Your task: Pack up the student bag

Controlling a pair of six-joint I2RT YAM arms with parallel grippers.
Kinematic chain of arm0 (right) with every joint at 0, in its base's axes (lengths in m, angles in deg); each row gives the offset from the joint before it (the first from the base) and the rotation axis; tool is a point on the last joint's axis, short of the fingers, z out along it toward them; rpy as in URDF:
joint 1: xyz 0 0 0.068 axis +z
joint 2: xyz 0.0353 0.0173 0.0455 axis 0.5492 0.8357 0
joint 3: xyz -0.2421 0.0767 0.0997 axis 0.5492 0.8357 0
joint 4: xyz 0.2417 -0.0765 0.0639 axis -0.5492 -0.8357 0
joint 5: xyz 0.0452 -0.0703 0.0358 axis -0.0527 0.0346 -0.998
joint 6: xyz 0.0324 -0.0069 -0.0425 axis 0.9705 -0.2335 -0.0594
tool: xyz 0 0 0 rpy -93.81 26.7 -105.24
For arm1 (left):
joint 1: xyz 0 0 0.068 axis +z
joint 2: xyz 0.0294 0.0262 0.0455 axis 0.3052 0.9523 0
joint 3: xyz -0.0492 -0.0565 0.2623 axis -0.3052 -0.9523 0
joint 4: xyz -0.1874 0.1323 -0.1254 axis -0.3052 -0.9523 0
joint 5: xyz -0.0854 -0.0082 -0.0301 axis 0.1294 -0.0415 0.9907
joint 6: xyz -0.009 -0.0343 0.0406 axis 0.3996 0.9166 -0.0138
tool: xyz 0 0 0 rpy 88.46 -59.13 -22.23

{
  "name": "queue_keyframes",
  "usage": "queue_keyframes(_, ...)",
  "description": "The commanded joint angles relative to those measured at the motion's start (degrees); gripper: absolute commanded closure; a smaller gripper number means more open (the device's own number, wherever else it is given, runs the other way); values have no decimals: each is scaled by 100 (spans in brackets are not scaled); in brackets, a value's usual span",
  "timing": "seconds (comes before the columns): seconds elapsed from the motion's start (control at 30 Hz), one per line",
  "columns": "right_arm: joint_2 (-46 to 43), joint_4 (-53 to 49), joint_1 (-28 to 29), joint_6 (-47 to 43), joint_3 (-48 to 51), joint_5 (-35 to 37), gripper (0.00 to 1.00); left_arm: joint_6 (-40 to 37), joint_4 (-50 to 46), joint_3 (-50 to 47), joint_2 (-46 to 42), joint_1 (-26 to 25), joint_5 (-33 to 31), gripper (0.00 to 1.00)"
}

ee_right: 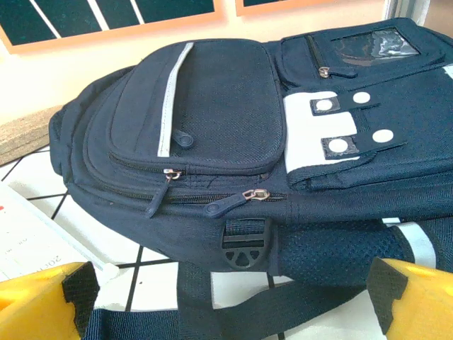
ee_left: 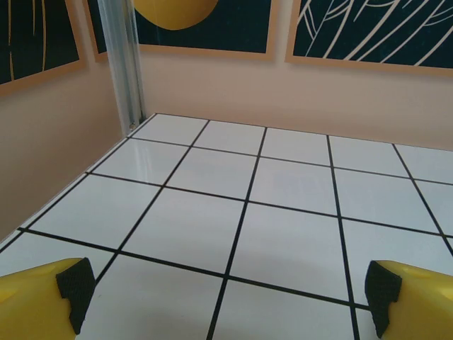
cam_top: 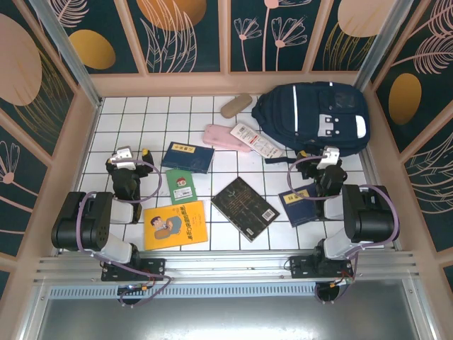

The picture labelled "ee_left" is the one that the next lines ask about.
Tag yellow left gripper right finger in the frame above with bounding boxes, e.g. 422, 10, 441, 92
365, 260, 453, 340

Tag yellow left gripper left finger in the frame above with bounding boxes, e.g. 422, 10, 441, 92
0, 257, 96, 340

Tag aluminium corner post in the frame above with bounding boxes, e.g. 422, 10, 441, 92
97, 0, 148, 135

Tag wall panel large pale circle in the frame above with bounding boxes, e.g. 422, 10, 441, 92
0, 0, 86, 96

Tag wall panel orange circle leaves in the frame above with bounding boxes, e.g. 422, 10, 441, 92
285, 0, 453, 77

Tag wall panel with orange oval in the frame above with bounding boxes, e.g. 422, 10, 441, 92
87, 0, 277, 63

